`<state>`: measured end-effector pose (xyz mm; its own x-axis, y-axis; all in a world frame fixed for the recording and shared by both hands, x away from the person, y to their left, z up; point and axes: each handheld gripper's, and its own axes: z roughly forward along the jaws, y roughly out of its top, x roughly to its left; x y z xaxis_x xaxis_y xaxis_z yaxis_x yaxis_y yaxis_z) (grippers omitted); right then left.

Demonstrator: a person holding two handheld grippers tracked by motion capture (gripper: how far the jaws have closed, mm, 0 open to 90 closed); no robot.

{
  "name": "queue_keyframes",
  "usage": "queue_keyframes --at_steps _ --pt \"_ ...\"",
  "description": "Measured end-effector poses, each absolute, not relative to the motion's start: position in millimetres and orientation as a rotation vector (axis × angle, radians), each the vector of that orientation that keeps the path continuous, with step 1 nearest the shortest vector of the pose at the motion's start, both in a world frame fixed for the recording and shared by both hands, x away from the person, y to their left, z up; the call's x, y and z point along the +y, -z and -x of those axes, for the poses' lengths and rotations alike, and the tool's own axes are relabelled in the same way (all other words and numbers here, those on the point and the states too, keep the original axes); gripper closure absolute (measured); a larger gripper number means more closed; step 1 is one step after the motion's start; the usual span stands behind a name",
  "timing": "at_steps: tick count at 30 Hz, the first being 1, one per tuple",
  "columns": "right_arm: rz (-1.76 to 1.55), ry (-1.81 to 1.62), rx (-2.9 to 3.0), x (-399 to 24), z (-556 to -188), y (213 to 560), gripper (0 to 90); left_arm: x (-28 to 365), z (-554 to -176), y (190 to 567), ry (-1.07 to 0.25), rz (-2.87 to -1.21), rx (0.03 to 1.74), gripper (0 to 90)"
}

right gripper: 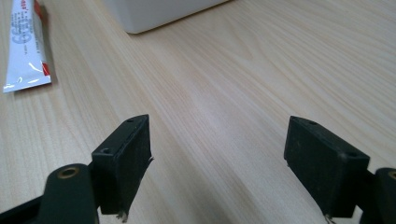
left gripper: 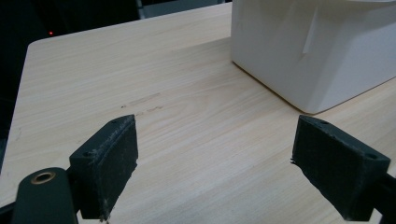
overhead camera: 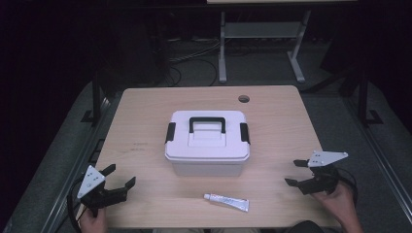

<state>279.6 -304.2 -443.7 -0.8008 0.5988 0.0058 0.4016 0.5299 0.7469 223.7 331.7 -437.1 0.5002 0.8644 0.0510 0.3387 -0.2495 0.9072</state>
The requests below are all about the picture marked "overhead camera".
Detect person's left hand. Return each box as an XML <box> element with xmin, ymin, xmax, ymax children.
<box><xmin>79</xmin><ymin>207</ymin><xmax>109</xmax><ymax>233</ymax></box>

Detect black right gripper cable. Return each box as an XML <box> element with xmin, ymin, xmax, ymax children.
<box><xmin>334</xmin><ymin>167</ymin><xmax>360</xmax><ymax>206</ymax></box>

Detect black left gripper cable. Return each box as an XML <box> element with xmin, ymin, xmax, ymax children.
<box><xmin>66</xmin><ymin>179</ymin><xmax>86</xmax><ymax>233</ymax></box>

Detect grey metal desk frame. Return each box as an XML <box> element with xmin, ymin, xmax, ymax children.
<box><xmin>206</xmin><ymin>0</ymin><xmax>358</xmax><ymax>84</ymax></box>

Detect dark round object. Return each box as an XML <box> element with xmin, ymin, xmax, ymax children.
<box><xmin>285</xmin><ymin>219</ymin><xmax>326</xmax><ymax>233</ymax></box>

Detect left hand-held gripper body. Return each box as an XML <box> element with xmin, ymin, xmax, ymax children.
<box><xmin>77</xmin><ymin>165</ymin><xmax>128</xmax><ymax>218</ymax></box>

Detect person's right hand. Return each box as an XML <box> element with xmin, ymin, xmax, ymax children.
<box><xmin>312</xmin><ymin>181</ymin><xmax>358</xmax><ymax>224</ymax></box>

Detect white plastic storage box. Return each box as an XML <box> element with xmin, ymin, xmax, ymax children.
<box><xmin>169</xmin><ymin>158</ymin><xmax>246</xmax><ymax>178</ymax></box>

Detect white lid with black handle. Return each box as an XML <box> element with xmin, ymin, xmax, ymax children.
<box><xmin>163</xmin><ymin>110</ymin><xmax>252</xmax><ymax>163</ymax></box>

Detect white ointment tube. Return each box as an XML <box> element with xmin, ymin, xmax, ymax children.
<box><xmin>203</xmin><ymin>192</ymin><xmax>251</xmax><ymax>214</ymax></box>

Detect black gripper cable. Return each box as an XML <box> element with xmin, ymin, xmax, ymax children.
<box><xmin>66</xmin><ymin>179</ymin><xmax>86</xmax><ymax>233</ymax></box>
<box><xmin>334</xmin><ymin>167</ymin><xmax>360</xmax><ymax>206</ymax></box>

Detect black metal post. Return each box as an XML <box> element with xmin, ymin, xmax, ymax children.
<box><xmin>81</xmin><ymin>69</ymin><xmax>104</xmax><ymax>126</ymax></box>
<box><xmin>356</xmin><ymin>69</ymin><xmax>384</xmax><ymax>128</ymax></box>

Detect bundle of floor cables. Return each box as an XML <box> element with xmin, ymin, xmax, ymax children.
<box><xmin>166</xmin><ymin>38</ymin><xmax>222</xmax><ymax>87</ymax></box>

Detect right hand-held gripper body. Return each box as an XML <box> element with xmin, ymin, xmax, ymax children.
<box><xmin>298</xmin><ymin>150</ymin><xmax>350</xmax><ymax>196</ymax></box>

